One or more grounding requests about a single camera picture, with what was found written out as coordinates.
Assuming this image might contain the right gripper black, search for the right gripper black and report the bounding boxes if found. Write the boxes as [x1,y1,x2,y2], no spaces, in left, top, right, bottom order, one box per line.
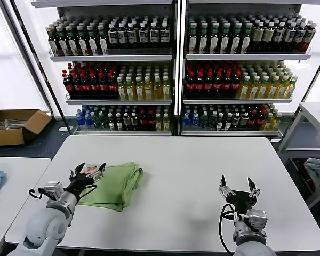
[218,174,262,213]

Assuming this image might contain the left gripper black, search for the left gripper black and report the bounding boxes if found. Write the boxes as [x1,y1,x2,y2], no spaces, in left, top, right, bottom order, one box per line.
[67,162,107,198]

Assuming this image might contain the green t-shirt with red print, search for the green t-shirt with red print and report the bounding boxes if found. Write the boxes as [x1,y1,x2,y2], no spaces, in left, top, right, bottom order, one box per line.
[77,161,145,212]

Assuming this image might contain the black crate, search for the black crate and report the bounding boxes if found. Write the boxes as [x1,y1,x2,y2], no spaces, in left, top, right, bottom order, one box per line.
[286,157,316,201]

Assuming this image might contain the small cola bottle red cap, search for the small cola bottle red cap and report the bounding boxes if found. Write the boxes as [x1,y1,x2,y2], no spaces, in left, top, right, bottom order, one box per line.
[147,110,156,131]
[249,109,258,131]
[257,109,266,131]
[139,110,148,131]

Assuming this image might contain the red item in crate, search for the red item in crate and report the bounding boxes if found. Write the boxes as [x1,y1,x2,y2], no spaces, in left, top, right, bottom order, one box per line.
[298,159,315,187]

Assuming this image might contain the pale grey-blue cloth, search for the pale grey-blue cloth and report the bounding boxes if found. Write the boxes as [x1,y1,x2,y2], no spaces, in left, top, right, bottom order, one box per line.
[303,157,320,189]

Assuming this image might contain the yellow drink bottle green label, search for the yellow drink bottle green label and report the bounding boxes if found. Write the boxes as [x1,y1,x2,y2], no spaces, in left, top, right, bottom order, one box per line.
[237,76,251,99]
[275,76,290,99]
[162,76,172,101]
[284,76,298,99]
[116,76,128,101]
[266,76,281,99]
[247,76,261,99]
[153,76,163,101]
[257,76,270,99]
[143,76,154,101]
[135,76,145,101]
[125,76,136,101]

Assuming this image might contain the brown cardboard box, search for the brown cardboard box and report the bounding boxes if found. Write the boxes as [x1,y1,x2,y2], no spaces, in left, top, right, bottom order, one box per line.
[0,109,53,147]

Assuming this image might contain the grey packaged parts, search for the grey packaged parts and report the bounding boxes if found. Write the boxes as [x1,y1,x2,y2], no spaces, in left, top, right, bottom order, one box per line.
[0,118,26,131]

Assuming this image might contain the grey metal table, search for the grey metal table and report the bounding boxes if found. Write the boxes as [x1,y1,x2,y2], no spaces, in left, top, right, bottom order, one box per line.
[278,102,320,209]

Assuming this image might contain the white metal shelf unit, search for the white metal shelf unit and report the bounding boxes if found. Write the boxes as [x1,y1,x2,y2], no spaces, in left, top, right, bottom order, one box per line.
[179,0,313,139]
[30,0,180,137]

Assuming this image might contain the dark tea bottle green cap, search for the dark tea bottle green cap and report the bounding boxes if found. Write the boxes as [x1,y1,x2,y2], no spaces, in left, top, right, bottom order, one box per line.
[219,23,231,54]
[98,24,110,56]
[86,25,99,56]
[230,23,242,54]
[77,24,89,56]
[55,26,69,56]
[208,23,220,54]
[187,23,198,54]
[47,25,59,56]
[197,23,209,54]
[66,25,79,56]
[241,23,253,54]

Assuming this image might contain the dark bottle white blue label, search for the dark bottle white blue label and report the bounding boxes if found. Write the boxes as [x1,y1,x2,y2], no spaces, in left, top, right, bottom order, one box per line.
[138,23,149,54]
[117,23,128,54]
[303,23,317,53]
[294,23,307,53]
[284,22,297,53]
[107,23,118,54]
[159,22,170,54]
[126,23,138,54]
[273,22,286,53]
[148,22,160,54]

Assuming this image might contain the dark bottle beige label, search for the dark bottle beige label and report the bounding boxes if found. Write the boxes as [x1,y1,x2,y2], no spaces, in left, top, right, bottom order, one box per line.
[262,22,275,53]
[251,22,265,53]

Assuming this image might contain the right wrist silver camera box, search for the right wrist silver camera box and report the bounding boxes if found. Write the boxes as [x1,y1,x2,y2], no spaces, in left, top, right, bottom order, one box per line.
[245,209,268,233]

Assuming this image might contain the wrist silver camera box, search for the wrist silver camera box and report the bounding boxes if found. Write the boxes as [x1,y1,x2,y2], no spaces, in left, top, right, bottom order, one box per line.
[245,209,268,233]
[44,181,65,199]

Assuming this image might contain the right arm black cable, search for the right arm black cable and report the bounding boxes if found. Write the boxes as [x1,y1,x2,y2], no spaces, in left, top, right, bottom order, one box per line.
[219,204,239,254]

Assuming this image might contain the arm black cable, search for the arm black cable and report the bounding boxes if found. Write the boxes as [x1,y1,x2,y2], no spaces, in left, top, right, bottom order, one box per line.
[28,188,47,199]
[219,204,239,254]

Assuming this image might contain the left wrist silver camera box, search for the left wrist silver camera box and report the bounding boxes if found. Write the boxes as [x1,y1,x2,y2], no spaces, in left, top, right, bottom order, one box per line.
[44,181,65,199]

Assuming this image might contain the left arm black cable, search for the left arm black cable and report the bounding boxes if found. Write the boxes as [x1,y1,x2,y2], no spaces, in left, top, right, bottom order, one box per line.
[28,188,47,199]

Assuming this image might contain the black window frame post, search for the black window frame post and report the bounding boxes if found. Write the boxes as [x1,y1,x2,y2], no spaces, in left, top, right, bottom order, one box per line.
[1,0,73,135]

